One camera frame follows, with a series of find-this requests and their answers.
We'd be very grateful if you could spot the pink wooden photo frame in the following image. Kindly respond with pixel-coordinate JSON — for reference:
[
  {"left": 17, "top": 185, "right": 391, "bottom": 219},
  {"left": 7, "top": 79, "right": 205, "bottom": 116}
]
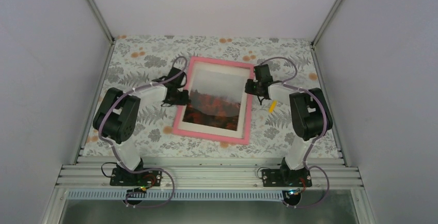
[{"left": 173, "top": 57, "right": 254, "bottom": 145}]

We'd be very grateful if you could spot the yellow handled screwdriver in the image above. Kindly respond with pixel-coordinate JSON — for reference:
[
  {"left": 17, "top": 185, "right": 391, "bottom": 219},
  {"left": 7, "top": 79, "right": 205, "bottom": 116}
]
[{"left": 269, "top": 101, "right": 277, "bottom": 113}]

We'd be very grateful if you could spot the autumn forest photo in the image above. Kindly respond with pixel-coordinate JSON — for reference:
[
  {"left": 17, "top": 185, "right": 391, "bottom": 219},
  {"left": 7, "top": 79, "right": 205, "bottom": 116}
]
[{"left": 182, "top": 70, "right": 247, "bottom": 131}]

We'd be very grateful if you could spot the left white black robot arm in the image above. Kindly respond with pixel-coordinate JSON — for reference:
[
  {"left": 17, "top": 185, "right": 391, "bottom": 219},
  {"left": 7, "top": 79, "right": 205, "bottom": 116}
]
[{"left": 92, "top": 67, "right": 190, "bottom": 185}]

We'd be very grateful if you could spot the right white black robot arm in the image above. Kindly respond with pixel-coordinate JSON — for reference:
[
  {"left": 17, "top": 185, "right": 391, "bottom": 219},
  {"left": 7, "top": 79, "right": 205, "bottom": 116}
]
[{"left": 245, "top": 65, "right": 333, "bottom": 186}]

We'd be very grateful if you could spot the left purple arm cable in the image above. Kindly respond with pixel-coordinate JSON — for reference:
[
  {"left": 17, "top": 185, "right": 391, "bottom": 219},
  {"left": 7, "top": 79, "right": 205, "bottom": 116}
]
[{"left": 98, "top": 56, "right": 188, "bottom": 173}]

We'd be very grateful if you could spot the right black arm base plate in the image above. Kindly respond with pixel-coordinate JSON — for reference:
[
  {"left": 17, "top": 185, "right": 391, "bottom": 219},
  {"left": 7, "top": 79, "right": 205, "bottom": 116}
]
[{"left": 261, "top": 168, "right": 312, "bottom": 187}]

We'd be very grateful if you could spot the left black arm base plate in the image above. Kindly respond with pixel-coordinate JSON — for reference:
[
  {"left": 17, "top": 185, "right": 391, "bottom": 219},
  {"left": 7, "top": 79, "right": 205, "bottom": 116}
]
[{"left": 109, "top": 168, "right": 162, "bottom": 187}]

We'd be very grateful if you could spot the aluminium mounting rail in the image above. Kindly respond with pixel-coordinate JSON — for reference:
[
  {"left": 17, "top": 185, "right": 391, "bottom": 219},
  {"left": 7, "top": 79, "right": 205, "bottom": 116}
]
[{"left": 56, "top": 163, "right": 364, "bottom": 189}]

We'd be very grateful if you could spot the grey slotted cable duct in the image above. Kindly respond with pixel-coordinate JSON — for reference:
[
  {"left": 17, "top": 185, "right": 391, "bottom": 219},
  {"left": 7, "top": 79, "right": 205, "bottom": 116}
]
[{"left": 66, "top": 189, "right": 284, "bottom": 201}]

